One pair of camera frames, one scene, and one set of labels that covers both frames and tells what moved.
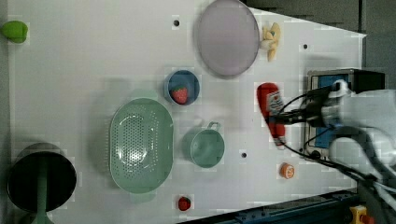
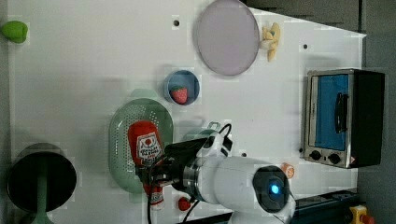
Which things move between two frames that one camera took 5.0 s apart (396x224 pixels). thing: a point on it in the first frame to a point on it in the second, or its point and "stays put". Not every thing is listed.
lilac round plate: x=227 y=38 stays put
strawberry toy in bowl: x=179 y=94 stays put
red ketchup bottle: x=264 y=90 to x=146 y=143
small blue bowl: x=182 y=87 stays put
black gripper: x=312 y=111 to x=177 y=156
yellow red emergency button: x=360 y=217 stays put
